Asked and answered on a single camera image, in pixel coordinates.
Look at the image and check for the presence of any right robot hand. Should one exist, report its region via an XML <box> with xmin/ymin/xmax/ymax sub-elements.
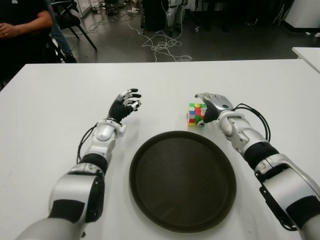
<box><xmin>194</xmin><ymin>91</ymin><xmax>236</xmax><ymax>125</ymax></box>

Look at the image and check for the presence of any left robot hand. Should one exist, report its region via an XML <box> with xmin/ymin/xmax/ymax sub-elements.
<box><xmin>107</xmin><ymin>87</ymin><xmax>143</xmax><ymax>124</ymax></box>

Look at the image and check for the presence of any multicoloured Rubik's cube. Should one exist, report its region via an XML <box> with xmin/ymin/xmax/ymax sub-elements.
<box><xmin>186</xmin><ymin>101</ymin><xmax>208</xmax><ymax>128</ymax></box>

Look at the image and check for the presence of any dark round plate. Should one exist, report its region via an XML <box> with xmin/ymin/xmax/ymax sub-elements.
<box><xmin>129</xmin><ymin>130</ymin><xmax>237</xmax><ymax>232</ymax></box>

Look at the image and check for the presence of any black cabinet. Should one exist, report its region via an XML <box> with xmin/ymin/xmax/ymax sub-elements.
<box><xmin>142</xmin><ymin>0</ymin><xmax>168</xmax><ymax>32</ymax></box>

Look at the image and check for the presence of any black chair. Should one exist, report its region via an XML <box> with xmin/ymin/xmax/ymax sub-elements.
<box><xmin>49</xmin><ymin>0</ymin><xmax>98</xmax><ymax>51</ymax></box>

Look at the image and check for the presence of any white side table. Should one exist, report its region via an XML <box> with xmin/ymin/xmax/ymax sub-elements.
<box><xmin>291</xmin><ymin>46</ymin><xmax>320</xmax><ymax>73</ymax></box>

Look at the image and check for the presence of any white display cabinet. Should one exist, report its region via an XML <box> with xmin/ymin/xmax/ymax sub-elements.
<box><xmin>74</xmin><ymin>0</ymin><xmax>92</xmax><ymax>18</ymax></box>

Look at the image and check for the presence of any seated person in black shirt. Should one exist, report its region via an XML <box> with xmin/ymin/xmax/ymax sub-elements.
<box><xmin>0</xmin><ymin>0</ymin><xmax>78</xmax><ymax>86</ymax></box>

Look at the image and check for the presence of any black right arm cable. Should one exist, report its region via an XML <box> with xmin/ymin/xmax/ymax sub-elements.
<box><xmin>233</xmin><ymin>102</ymin><xmax>272</xmax><ymax>145</ymax></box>

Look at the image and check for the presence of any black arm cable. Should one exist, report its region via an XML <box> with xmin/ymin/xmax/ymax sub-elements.
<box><xmin>76</xmin><ymin>123</ymin><xmax>100</xmax><ymax>165</ymax></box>
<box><xmin>233</xmin><ymin>102</ymin><xmax>272</xmax><ymax>145</ymax></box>

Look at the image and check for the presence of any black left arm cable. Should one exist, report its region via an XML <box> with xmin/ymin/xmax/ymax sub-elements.
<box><xmin>76</xmin><ymin>123</ymin><xmax>100</xmax><ymax>165</ymax></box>

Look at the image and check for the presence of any white cable tangle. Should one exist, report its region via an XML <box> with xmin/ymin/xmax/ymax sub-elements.
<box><xmin>128</xmin><ymin>21</ymin><xmax>193</xmax><ymax>63</ymax></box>

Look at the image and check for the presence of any black wheeled frame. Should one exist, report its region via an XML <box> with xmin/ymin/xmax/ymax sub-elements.
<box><xmin>186</xmin><ymin>0</ymin><xmax>231</xmax><ymax>33</ymax></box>

